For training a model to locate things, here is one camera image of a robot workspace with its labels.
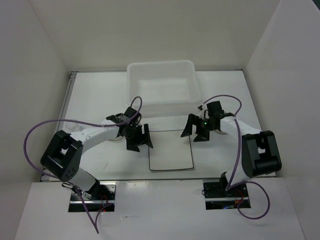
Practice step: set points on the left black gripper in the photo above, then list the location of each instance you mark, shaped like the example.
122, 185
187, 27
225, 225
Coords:
133, 145

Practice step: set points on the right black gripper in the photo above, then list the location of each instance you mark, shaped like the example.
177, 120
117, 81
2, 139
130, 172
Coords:
201, 136

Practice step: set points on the square white black-rimmed plate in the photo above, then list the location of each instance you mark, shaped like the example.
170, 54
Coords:
170, 151

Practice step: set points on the translucent white plastic bin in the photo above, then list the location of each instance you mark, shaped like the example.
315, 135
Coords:
167, 88

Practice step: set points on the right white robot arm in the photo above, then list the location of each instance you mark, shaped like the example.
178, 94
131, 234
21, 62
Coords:
257, 150

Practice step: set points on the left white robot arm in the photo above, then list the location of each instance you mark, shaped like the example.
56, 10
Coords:
63, 155

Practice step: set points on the left clear glass dish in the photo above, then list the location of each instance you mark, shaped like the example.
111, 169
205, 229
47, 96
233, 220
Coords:
117, 139

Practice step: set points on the clear glass dish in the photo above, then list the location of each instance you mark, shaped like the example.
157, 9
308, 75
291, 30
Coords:
117, 139
220, 132

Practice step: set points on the right clear glass dish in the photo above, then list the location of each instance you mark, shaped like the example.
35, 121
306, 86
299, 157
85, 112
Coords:
220, 132

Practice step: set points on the small clear glass cup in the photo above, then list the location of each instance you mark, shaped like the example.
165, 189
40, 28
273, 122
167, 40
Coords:
73, 126

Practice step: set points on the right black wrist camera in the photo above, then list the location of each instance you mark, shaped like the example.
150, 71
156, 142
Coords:
214, 110

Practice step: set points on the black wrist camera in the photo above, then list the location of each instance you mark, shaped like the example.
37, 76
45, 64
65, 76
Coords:
214, 110
131, 117

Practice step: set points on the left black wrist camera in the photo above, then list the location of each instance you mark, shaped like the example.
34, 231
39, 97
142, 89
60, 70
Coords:
131, 117

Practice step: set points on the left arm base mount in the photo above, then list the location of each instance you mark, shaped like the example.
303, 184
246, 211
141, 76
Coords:
103, 201

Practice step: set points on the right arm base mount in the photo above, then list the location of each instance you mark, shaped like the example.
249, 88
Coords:
216, 198

